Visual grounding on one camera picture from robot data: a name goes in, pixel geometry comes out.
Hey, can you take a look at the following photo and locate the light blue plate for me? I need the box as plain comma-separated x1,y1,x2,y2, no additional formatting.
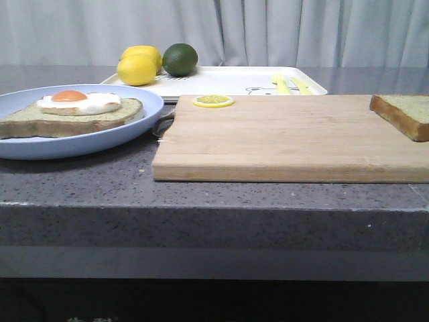
1,84,164,160

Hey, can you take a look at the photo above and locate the wooden cutting board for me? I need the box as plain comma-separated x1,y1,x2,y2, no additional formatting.
152,95,428,183

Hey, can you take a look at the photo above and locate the yellow plastic knife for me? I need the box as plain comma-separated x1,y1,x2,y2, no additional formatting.
290,77,313,95

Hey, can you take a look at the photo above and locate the yellow lemon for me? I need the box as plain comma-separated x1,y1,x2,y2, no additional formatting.
117,54,157,86
120,45,162,74

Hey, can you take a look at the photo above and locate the white curtain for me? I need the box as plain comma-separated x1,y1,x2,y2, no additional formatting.
1,1,428,68

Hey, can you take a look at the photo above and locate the bread slice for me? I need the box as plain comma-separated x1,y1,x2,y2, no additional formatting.
1,98,145,139
369,95,428,142

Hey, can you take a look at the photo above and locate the green lime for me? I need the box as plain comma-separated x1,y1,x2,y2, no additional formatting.
162,43,198,76

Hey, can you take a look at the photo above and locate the yellow plastic fork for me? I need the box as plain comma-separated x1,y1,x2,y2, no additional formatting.
272,74,292,95

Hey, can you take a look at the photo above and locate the fried egg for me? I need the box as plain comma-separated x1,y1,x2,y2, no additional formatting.
36,90,121,116

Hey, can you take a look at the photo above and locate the front yellow lemon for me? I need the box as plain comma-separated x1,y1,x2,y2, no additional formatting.
117,54,157,86

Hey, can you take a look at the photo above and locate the rear yellow lemon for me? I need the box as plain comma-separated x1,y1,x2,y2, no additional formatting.
120,45,162,74

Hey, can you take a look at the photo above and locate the metal cutting board handle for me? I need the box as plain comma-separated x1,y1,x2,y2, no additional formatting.
152,110,176,138

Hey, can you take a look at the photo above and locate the white serving tray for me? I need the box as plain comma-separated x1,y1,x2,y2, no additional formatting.
99,66,328,100

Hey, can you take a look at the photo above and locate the lemon slice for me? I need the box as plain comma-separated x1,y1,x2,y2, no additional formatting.
192,95,235,108

